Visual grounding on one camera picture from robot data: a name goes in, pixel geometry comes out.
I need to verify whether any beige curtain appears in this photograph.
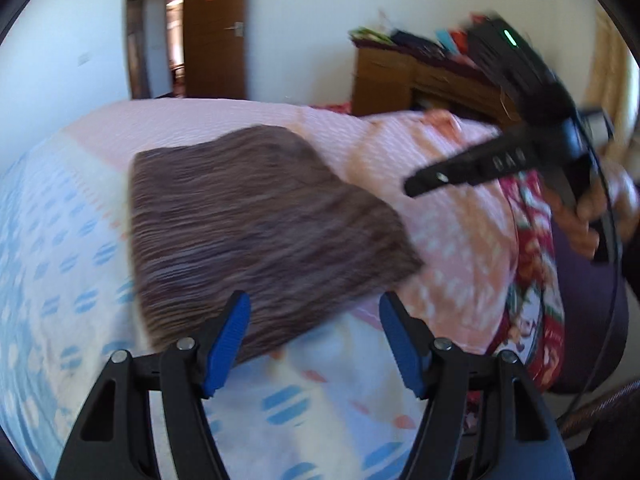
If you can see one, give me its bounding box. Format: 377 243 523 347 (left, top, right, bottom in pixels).
582 7 640 133

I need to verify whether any brown knit sweater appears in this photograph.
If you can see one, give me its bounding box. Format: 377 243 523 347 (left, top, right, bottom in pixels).
127 125 426 366

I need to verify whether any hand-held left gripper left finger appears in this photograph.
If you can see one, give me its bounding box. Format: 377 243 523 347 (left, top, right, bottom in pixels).
55 290 252 480

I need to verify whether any brown wooden door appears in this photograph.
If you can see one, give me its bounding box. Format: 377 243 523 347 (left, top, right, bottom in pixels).
182 0 248 100

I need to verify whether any blue and pink bed sheet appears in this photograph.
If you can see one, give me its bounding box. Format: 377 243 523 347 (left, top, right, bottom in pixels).
0 99 551 480

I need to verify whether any pile of colourful clothes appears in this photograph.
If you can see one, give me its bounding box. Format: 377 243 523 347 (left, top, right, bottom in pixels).
349 19 483 70

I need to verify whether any red floral blanket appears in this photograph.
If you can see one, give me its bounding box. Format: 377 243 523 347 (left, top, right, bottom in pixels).
310 102 568 431

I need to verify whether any purple garment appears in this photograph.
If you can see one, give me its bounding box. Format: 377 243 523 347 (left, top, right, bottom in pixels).
542 200 632 397

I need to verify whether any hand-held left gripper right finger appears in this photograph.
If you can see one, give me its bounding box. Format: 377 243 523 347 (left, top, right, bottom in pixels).
379 291 576 480

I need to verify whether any person's right hand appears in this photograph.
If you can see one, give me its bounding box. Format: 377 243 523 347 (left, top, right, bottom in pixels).
551 154 640 262

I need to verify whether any brown wooden cabinet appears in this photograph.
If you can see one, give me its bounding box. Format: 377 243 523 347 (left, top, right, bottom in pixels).
351 42 526 126

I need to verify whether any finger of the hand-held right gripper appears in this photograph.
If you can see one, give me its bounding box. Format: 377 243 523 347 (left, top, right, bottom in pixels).
404 125 564 199

